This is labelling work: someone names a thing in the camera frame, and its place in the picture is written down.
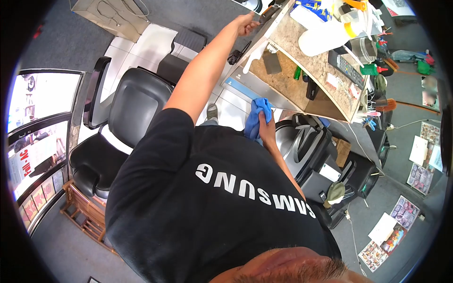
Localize black remote control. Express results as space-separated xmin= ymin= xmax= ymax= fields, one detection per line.
xmin=328 ymin=50 xmax=366 ymax=90

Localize black and silver machine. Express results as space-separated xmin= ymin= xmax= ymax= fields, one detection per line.
xmin=275 ymin=114 xmax=380 ymax=230

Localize black barber chair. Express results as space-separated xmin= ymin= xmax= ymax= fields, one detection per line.
xmin=68 ymin=56 xmax=175 ymax=200

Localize photo poster sheets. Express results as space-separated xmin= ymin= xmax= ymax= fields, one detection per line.
xmin=358 ymin=121 xmax=444 ymax=273

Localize wooden counter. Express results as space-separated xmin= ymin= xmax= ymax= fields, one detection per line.
xmin=221 ymin=0 xmax=370 ymax=124

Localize grey square pad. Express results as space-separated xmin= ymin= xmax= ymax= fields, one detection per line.
xmin=263 ymin=50 xmax=283 ymax=75

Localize blue cloth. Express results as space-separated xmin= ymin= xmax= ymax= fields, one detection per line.
xmin=243 ymin=98 xmax=273 ymax=146

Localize black footrest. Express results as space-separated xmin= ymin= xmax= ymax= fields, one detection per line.
xmin=170 ymin=28 xmax=208 ymax=54

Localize wooden rack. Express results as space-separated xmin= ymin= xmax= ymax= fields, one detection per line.
xmin=59 ymin=179 xmax=118 ymax=254

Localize person's body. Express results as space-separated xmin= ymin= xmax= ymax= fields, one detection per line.
xmin=105 ymin=67 xmax=342 ymax=283

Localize small black box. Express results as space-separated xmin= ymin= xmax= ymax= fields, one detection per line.
xmin=306 ymin=77 xmax=320 ymax=101

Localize person's legs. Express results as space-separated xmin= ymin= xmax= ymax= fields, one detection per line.
xmin=198 ymin=103 xmax=220 ymax=127

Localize green bottle red cap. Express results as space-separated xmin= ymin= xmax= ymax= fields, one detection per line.
xmin=360 ymin=63 xmax=389 ymax=76

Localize large white bottle yellow cap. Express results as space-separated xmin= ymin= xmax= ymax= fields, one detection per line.
xmin=298 ymin=21 xmax=359 ymax=57

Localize black oblong tool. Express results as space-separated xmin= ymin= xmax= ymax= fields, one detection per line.
xmin=259 ymin=4 xmax=282 ymax=24

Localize glass shop window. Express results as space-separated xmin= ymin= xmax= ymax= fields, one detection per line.
xmin=7 ymin=69 xmax=85 ymax=235

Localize person's right fingers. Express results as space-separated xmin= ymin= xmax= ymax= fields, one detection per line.
xmin=258 ymin=110 xmax=273 ymax=129

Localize person's right hand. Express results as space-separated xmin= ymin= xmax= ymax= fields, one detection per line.
xmin=258 ymin=110 xmax=277 ymax=141

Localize person's left hand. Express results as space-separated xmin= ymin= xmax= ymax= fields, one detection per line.
xmin=235 ymin=11 xmax=261 ymax=37

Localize beige paper bag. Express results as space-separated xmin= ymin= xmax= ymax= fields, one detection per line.
xmin=70 ymin=0 xmax=151 ymax=43

